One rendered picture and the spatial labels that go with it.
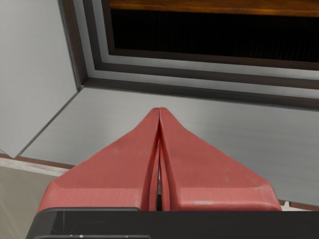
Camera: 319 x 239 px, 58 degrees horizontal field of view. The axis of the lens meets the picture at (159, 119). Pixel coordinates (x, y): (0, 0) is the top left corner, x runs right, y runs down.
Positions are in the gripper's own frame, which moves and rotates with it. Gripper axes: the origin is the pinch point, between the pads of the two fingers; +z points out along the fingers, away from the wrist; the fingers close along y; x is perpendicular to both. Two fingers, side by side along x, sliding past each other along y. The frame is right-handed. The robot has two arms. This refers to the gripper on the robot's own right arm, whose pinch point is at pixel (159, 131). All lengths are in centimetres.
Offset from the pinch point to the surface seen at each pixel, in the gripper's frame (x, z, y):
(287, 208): 33.5, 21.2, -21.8
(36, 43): -0.1, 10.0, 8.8
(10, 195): 155, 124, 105
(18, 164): 35, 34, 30
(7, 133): 9.3, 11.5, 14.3
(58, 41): -0.3, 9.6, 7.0
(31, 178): 131, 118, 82
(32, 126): 7.9, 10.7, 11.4
